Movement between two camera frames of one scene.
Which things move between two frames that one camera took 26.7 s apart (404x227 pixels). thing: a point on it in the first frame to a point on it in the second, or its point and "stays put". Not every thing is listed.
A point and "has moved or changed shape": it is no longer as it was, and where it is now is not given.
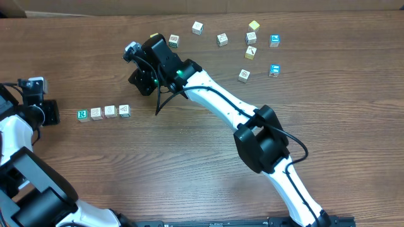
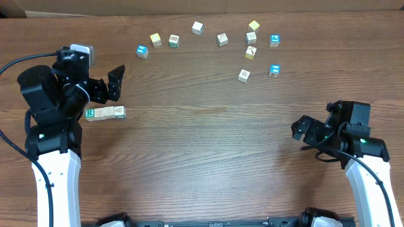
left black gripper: [52, 117] to [113, 86]
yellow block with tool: [250, 53] stays put
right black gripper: [139, 78] to [314, 128]
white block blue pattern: [250, 38] stays put
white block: [197, 28] stays put
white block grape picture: [243, 76] stays put
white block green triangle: [125, 110] has moved or changed shape
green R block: [82, 116] has moved or changed shape
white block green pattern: [222, 40] stays put
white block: [96, 113] has moved or changed shape
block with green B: [173, 40] stays put
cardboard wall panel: [11, 9] stays put
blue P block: [274, 40] stays put
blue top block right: [274, 70] stays put
